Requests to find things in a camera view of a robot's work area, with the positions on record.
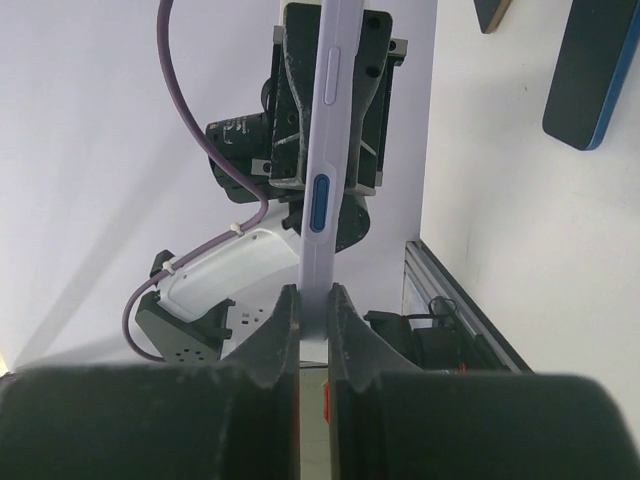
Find aluminium front rail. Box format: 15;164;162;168
403;240;533;374

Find blue phone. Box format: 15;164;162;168
542;0;639;151

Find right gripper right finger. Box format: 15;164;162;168
327;285;625;479

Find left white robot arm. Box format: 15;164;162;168
123;1;407;364

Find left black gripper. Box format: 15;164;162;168
204;2;409;204

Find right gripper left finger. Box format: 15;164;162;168
1;286;300;479

